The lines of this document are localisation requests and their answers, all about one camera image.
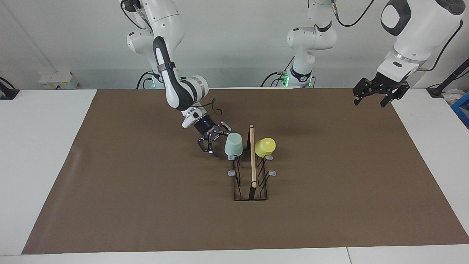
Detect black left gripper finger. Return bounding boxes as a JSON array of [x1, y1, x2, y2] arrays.
[[352, 78, 374, 106], [380, 84, 410, 108]]

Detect light green plastic cup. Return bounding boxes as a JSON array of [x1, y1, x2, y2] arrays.
[[224, 133, 244, 156]]

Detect yellow plastic cup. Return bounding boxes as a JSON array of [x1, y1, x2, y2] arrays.
[[255, 138, 276, 158]]

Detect white plastic bag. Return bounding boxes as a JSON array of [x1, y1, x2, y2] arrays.
[[443, 89, 463, 107]]

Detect black stand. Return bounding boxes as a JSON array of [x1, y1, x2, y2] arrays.
[[427, 58, 469, 98]]

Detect blue box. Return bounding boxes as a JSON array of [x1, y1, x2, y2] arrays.
[[451, 92, 469, 129]]

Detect brown table mat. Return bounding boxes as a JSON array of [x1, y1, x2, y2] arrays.
[[21, 88, 469, 254]]

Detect white power strip box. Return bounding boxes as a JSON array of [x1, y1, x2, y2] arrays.
[[38, 71, 78, 89]]

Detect black wire cup rack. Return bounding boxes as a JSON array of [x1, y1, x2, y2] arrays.
[[228, 125, 277, 201]]

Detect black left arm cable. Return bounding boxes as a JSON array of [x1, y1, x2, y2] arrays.
[[331, 0, 464, 72]]

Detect black left base cables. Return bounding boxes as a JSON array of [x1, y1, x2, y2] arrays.
[[261, 53, 295, 87]]

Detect black base cables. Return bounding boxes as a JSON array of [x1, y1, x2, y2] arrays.
[[261, 53, 295, 87], [136, 71, 154, 89]]

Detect black right base cables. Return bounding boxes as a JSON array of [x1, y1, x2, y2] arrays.
[[136, 71, 154, 89]]

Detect black clamp mount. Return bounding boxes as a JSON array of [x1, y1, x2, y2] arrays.
[[0, 77, 20, 100]]

